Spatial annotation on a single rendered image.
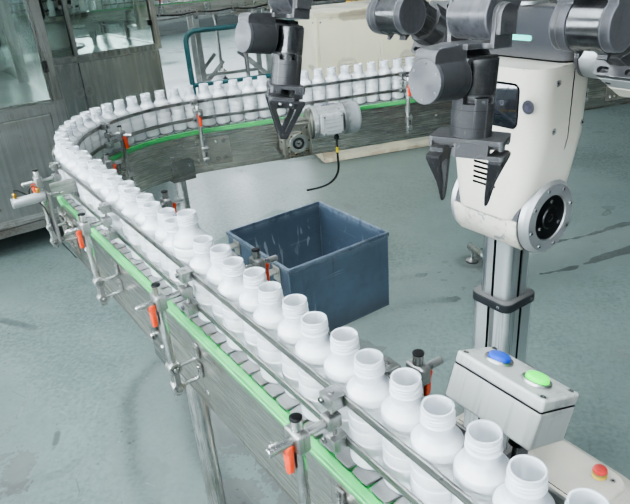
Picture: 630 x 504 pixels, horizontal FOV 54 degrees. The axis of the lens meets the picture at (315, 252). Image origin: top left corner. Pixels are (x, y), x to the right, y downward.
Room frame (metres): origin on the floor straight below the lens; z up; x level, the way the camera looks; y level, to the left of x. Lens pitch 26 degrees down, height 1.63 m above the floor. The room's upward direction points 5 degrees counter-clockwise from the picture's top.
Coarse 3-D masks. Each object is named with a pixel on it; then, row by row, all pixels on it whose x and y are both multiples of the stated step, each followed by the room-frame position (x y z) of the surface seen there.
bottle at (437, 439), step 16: (432, 400) 0.55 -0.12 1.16; (448, 400) 0.54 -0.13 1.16; (432, 416) 0.52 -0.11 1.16; (448, 416) 0.52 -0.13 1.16; (416, 432) 0.54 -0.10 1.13; (432, 432) 0.52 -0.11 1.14; (448, 432) 0.52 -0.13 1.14; (416, 448) 0.52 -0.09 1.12; (432, 448) 0.51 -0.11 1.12; (448, 448) 0.51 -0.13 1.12; (416, 464) 0.52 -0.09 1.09; (432, 464) 0.51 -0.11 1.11; (448, 464) 0.51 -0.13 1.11; (416, 480) 0.52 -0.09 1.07; (432, 480) 0.51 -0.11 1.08; (416, 496) 0.52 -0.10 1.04; (432, 496) 0.51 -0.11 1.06; (448, 496) 0.51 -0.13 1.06
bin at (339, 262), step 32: (256, 224) 1.60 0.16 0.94; (288, 224) 1.66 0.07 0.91; (320, 224) 1.72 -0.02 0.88; (352, 224) 1.58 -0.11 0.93; (288, 256) 1.65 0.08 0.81; (320, 256) 1.71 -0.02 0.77; (352, 256) 1.40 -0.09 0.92; (384, 256) 1.46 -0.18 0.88; (288, 288) 1.30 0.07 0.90; (320, 288) 1.34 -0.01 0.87; (352, 288) 1.40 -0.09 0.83; (384, 288) 1.46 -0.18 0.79; (352, 320) 1.39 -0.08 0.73
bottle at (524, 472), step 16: (512, 464) 0.45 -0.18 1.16; (528, 464) 0.45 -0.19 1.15; (544, 464) 0.44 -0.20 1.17; (512, 480) 0.43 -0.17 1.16; (528, 480) 0.45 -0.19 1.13; (544, 480) 0.42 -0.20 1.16; (496, 496) 0.44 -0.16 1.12; (512, 496) 0.43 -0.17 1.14; (528, 496) 0.42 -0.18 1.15; (544, 496) 0.42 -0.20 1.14
